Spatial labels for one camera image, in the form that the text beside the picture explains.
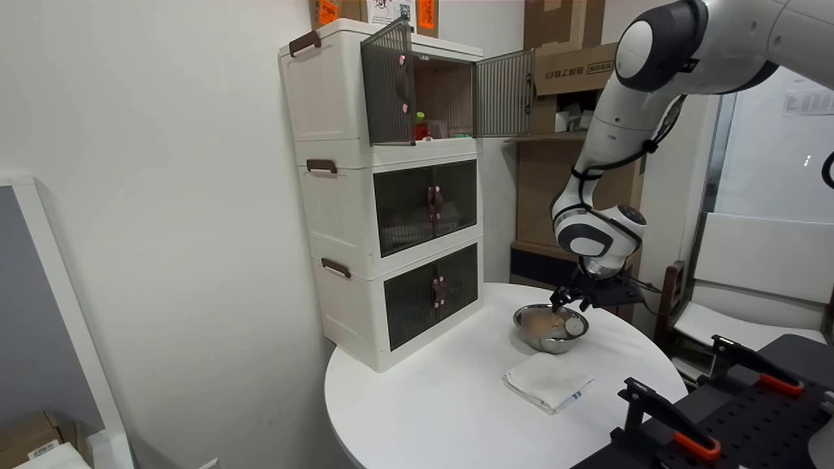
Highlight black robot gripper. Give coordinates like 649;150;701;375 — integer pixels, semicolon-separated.
549;275;613;313

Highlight metal bowl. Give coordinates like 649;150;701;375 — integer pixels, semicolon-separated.
512;305;588;354

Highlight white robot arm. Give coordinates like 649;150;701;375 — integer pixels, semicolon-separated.
549;0;834;279

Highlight white three-tier storage cabinet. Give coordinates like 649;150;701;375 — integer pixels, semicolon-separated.
279;17;532;370

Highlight white folded cloth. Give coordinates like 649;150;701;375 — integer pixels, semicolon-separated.
503;354;594;414

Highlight stacked cardboard boxes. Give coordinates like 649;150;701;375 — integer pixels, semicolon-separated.
510;0;610;285

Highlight red tomato toy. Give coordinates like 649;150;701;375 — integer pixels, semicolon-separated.
413;111;429;139

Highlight orange handled clamp near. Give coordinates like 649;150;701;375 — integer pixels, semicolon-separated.
613;378;722;469

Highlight orange handled clamp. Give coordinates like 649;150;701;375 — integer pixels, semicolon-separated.
613;378;722;469
709;336;806;397

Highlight orange handled clamp far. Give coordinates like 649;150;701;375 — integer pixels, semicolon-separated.
709;336;806;397

